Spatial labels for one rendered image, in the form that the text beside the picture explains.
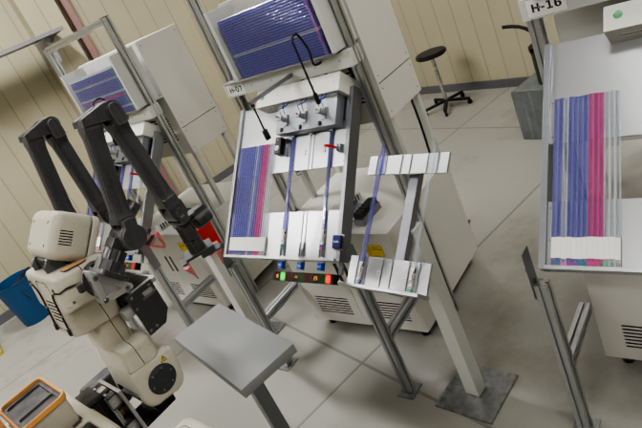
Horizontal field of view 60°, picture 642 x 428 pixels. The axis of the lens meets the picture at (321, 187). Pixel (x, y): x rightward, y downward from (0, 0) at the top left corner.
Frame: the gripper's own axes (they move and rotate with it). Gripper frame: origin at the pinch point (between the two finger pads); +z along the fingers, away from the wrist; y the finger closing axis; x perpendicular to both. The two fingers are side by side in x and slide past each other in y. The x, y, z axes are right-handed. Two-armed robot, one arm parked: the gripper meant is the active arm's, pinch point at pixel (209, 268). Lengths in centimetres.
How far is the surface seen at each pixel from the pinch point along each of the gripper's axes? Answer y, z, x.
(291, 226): -37, 19, -28
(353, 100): -82, -18, -25
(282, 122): -57, -15, -51
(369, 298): -46, 44, 7
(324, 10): -85, -55, -29
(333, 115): -72, -17, -25
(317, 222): -45, 16, -16
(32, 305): 143, 113, -296
